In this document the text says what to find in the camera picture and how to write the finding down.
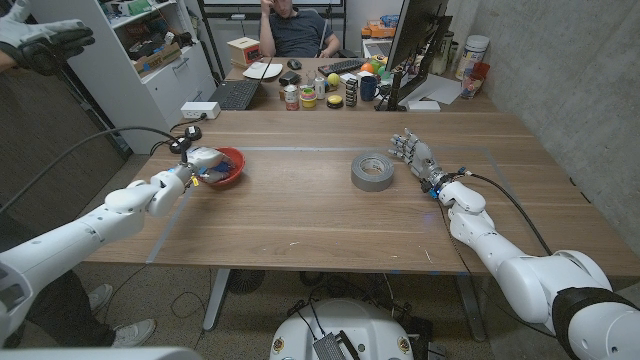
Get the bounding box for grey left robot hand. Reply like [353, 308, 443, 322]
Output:
[185, 146, 236, 184]

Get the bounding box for white sneaker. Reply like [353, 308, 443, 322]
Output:
[87, 283, 115, 315]
[110, 318, 157, 349]

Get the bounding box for black white teleoperation glove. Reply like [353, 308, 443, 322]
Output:
[0, 0, 96, 77]

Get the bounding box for grey duct tape roll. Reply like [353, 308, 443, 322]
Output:
[350, 152, 396, 193]

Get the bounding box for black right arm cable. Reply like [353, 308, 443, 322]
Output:
[462, 170, 555, 258]

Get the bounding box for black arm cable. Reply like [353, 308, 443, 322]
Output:
[0, 125, 189, 215]
[462, 170, 555, 258]

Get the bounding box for red cup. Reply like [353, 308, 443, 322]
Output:
[469, 61, 492, 89]

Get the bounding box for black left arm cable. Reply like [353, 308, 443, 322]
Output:
[0, 125, 189, 215]

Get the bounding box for small white box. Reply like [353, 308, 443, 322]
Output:
[406, 100, 442, 113]

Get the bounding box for black computer monitor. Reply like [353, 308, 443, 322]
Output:
[375, 0, 454, 112]

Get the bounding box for white power strip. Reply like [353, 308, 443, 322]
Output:
[179, 101, 222, 120]

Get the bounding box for printed plastic cup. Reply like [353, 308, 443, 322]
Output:
[460, 73, 484, 100]

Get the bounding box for white paper sheets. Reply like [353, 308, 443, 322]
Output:
[399, 73, 464, 106]

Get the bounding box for grey table leg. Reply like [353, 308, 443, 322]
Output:
[202, 268, 232, 332]
[454, 273, 487, 343]

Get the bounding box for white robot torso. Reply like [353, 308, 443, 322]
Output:
[269, 298, 415, 360]

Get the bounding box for blue mug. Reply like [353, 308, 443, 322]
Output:
[359, 75, 381, 103]

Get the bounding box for dark trouser leg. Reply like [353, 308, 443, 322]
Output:
[24, 269, 116, 349]

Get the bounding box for cardboard box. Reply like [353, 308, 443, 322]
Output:
[132, 42, 183, 77]

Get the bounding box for seated person in dark shirt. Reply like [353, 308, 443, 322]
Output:
[258, 0, 342, 59]

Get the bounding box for black laptop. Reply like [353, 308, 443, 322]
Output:
[207, 54, 274, 112]

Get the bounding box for white canister with blue label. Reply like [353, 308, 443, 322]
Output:
[454, 34, 491, 81]

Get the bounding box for orange toy vehicle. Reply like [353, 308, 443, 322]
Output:
[361, 19, 396, 40]

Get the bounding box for wooden box with red print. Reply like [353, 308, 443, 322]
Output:
[226, 36, 263, 69]

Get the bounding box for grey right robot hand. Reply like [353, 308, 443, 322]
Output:
[387, 127, 447, 189]

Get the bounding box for red bowl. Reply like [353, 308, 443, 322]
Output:
[197, 146, 247, 187]

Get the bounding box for round floor fan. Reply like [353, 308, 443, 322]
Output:
[227, 268, 266, 295]

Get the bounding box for white flat disc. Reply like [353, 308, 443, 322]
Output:
[242, 61, 284, 81]

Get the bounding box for white shelf cabinet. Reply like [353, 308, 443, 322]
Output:
[24, 0, 217, 155]

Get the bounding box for printed tin can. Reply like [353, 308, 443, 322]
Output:
[283, 83, 300, 112]

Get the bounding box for black keyboard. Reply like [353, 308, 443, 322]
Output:
[317, 58, 369, 77]

